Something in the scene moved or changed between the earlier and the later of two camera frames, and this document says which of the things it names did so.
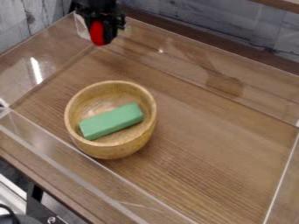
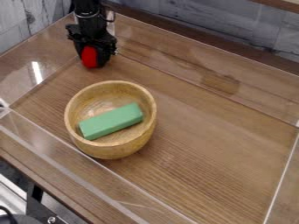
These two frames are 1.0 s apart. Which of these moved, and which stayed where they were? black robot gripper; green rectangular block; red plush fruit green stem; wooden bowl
Moved: black robot gripper; red plush fruit green stem
Stayed: green rectangular block; wooden bowl
